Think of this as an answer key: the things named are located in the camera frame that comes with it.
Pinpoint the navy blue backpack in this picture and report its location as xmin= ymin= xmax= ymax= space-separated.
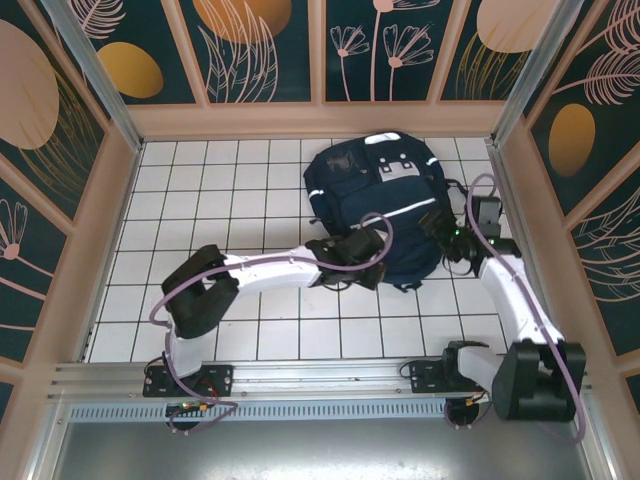
xmin=303 ymin=130 xmax=469 ymax=294

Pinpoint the thin black right gripper cable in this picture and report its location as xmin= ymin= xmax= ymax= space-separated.
xmin=442 ymin=247 xmax=479 ymax=277

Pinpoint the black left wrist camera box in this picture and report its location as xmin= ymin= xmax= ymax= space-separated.
xmin=345 ymin=227 xmax=386 ymax=260

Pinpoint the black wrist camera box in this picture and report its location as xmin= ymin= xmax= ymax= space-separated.
xmin=345 ymin=227 xmax=386 ymax=260
xmin=472 ymin=196 xmax=503 ymax=239

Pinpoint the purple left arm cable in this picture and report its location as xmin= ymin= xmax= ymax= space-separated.
xmin=151 ymin=213 xmax=395 ymax=434

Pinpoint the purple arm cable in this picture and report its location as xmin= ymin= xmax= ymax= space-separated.
xmin=444 ymin=173 xmax=586 ymax=445
xmin=151 ymin=213 xmax=395 ymax=434

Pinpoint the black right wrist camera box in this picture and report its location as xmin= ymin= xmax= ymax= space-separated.
xmin=472 ymin=196 xmax=503 ymax=239

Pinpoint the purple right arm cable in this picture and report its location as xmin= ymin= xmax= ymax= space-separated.
xmin=444 ymin=173 xmax=586 ymax=445

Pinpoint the aluminium side rail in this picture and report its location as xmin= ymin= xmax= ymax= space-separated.
xmin=485 ymin=141 xmax=562 ymax=355

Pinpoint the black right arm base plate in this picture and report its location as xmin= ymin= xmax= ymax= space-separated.
xmin=408 ymin=360 xmax=501 ymax=396

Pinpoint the aluminium mounting rail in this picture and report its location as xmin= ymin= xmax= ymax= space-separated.
xmin=47 ymin=355 xmax=594 ymax=402

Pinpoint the grey slotted cable duct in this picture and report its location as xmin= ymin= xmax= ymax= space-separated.
xmin=66 ymin=402 xmax=576 ymax=424

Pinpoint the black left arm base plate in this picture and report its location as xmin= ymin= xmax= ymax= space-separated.
xmin=143 ymin=364 xmax=235 ymax=399

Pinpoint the aluminium corner post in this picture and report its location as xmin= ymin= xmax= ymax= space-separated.
xmin=41 ymin=0 xmax=145 ymax=154
xmin=488 ymin=0 xmax=595 ymax=149

